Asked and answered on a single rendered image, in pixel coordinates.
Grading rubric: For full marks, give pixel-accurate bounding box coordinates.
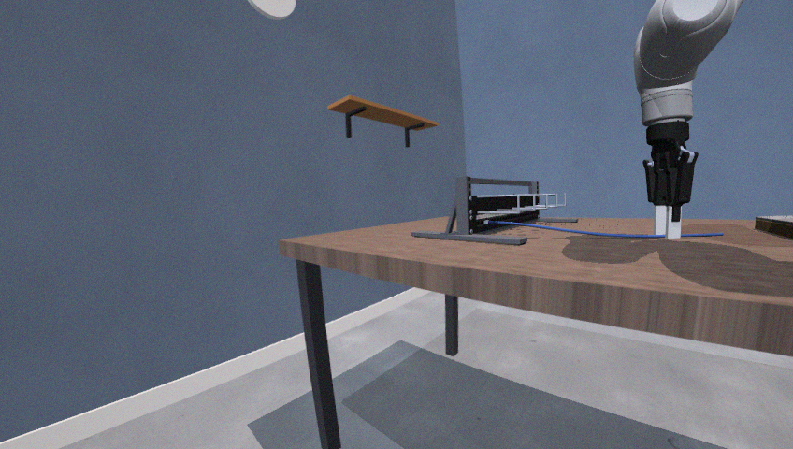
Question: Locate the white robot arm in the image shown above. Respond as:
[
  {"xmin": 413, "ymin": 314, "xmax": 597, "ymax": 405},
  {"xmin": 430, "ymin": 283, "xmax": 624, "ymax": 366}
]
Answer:
[{"xmin": 634, "ymin": 0, "xmax": 743, "ymax": 126}]

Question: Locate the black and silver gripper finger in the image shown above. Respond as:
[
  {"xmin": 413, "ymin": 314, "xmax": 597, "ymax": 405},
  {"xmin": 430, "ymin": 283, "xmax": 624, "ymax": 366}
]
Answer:
[
  {"xmin": 642, "ymin": 153, "xmax": 668, "ymax": 235},
  {"xmin": 661, "ymin": 146, "xmax": 699, "ymax": 239}
]

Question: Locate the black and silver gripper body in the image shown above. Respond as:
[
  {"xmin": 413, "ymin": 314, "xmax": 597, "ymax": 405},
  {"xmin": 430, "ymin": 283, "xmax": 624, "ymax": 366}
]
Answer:
[{"xmin": 646, "ymin": 120, "xmax": 689, "ymax": 169}]

